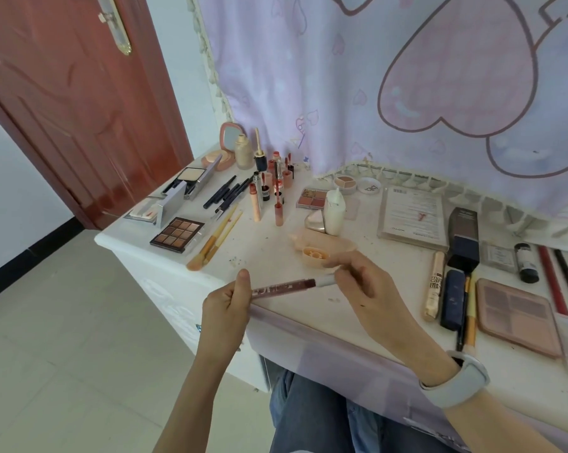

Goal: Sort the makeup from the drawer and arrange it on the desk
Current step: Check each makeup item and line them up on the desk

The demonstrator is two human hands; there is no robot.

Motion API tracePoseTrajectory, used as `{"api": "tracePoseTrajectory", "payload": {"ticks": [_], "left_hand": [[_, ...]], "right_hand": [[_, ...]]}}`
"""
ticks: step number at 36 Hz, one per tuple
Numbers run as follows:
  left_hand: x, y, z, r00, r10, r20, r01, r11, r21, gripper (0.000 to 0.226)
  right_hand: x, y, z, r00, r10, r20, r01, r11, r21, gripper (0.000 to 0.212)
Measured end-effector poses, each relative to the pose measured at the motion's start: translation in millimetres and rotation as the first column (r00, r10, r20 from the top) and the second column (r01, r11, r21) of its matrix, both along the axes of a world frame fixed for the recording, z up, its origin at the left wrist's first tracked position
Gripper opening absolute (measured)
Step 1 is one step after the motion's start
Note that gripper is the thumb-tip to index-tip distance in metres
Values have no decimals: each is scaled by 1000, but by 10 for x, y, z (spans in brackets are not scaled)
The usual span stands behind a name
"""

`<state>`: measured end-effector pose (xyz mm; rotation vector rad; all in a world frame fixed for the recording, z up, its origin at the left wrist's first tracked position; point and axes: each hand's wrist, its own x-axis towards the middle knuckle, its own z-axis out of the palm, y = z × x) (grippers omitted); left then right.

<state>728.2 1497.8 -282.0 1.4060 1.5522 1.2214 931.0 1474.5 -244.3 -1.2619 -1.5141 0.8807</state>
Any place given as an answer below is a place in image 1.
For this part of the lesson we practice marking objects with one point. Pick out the silver square palette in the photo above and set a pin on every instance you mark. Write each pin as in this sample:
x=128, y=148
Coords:
x=147, y=212

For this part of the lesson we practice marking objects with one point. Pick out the white smartwatch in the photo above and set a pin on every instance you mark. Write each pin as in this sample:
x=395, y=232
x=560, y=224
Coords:
x=458, y=384

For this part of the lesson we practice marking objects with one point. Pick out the black foundation bottle cap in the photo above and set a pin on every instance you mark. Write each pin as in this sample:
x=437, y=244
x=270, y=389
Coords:
x=260, y=164

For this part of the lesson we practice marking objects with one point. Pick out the dark lip glaze wand cap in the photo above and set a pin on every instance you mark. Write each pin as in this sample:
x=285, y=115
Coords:
x=290, y=168

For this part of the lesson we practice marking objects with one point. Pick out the pink lipstick cap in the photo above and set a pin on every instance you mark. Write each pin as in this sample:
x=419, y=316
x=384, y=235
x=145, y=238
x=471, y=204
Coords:
x=288, y=180

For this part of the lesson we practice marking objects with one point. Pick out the person's left hand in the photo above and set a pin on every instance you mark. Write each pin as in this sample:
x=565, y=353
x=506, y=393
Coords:
x=225, y=325

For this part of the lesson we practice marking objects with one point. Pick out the white oval compact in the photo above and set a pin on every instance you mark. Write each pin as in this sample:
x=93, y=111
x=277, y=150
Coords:
x=335, y=216

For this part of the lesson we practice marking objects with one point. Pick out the dark foundation box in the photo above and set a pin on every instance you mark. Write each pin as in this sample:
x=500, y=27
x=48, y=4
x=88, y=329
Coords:
x=463, y=235

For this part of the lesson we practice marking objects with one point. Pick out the black eyeliner pencil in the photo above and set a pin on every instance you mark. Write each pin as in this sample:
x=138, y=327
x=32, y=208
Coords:
x=234, y=198

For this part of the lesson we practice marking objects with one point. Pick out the paper instruction sheet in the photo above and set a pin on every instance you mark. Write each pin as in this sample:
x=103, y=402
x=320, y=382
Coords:
x=413, y=219

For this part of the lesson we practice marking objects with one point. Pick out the cream gold tube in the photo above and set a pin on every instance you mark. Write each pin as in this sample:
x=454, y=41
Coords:
x=434, y=287

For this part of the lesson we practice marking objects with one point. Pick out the dark grey palette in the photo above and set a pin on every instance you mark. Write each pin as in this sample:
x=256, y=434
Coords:
x=192, y=176

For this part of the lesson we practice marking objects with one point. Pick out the white table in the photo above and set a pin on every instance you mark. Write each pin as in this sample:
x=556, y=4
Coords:
x=383, y=297

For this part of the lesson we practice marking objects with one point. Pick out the round white powder compact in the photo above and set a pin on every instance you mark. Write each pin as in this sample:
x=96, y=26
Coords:
x=345, y=183

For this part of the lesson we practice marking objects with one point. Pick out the person's left forearm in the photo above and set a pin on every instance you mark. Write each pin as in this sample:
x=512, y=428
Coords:
x=194, y=405

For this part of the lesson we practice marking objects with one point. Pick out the small black white bottle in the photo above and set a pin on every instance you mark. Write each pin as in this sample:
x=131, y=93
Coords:
x=278, y=183

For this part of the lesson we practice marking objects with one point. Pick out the round white compact lid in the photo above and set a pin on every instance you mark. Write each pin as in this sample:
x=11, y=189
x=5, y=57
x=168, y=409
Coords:
x=369, y=186

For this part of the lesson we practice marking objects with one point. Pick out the lilac cartoon cloth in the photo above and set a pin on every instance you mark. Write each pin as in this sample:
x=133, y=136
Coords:
x=359, y=65

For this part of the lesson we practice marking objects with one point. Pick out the pink cushion compact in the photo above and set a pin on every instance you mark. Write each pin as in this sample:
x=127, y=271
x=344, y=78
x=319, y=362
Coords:
x=215, y=160

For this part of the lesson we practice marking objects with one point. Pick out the beige foundation bottle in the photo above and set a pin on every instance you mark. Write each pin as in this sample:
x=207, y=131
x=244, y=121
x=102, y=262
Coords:
x=243, y=155

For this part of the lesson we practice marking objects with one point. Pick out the orange brown eyeshadow palette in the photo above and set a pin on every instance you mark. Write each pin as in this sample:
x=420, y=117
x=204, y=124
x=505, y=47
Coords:
x=176, y=233

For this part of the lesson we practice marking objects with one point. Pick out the peach foundation tube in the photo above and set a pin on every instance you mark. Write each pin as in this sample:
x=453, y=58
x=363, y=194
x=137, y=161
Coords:
x=316, y=257

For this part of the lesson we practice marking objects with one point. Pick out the person's right forearm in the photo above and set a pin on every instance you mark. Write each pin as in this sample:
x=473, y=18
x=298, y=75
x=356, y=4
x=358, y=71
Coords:
x=491, y=429

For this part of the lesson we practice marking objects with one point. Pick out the small clear square compact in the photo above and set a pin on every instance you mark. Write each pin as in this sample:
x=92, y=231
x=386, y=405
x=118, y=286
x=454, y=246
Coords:
x=498, y=257

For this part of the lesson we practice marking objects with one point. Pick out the small brown bottle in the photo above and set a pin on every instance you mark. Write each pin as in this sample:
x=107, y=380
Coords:
x=526, y=264

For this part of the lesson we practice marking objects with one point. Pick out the pink four-pan eyeshadow palette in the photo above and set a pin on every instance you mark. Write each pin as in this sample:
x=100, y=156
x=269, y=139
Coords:
x=519, y=320

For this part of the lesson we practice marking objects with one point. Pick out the wooden drawer lilac front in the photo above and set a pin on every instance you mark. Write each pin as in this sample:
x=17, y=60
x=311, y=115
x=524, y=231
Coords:
x=312, y=353

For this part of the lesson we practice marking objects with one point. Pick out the silver pink lipstick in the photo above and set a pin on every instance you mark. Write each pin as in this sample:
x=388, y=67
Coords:
x=277, y=168

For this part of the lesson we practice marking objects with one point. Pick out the small red blush palette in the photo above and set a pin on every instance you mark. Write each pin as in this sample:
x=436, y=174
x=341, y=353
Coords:
x=312, y=199

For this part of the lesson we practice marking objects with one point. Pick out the brown wooden door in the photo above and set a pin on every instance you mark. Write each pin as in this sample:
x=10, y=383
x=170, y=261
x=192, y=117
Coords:
x=76, y=113

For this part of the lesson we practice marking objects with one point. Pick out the pink lip gloss tube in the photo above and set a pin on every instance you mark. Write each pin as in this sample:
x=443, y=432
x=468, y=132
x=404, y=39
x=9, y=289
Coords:
x=271, y=165

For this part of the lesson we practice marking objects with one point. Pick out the person's blue jeans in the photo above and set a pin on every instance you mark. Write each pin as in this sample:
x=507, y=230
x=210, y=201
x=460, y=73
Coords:
x=312, y=419

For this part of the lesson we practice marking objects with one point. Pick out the brown lip gloss wand cap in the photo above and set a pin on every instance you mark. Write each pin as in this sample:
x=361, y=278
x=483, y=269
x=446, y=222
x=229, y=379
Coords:
x=278, y=216

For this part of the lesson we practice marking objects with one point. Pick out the person's right hand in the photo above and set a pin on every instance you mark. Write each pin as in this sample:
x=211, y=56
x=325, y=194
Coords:
x=383, y=316

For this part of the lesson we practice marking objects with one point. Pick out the navy lipstick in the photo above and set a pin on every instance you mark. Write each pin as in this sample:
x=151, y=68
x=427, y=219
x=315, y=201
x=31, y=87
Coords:
x=453, y=301

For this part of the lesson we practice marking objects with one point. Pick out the gold clear compact cap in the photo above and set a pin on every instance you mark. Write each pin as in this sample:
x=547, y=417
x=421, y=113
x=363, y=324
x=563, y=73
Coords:
x=314, y=222

